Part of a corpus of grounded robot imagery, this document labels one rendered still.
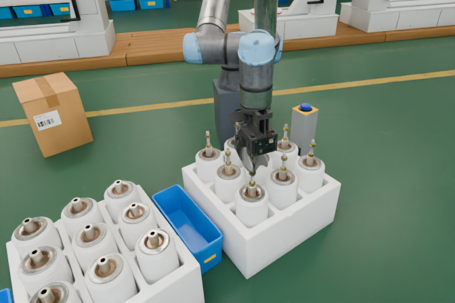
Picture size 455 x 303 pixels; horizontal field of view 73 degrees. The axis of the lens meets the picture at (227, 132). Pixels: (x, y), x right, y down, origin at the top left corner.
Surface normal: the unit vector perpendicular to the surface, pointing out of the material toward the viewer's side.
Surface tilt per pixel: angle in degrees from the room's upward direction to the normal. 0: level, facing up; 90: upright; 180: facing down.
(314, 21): 90
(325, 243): 0
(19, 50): 90
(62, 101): 90
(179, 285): 90
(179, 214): 0
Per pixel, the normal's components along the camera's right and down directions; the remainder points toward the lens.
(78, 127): 0.58, 0.41
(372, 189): -0.04, -0.85
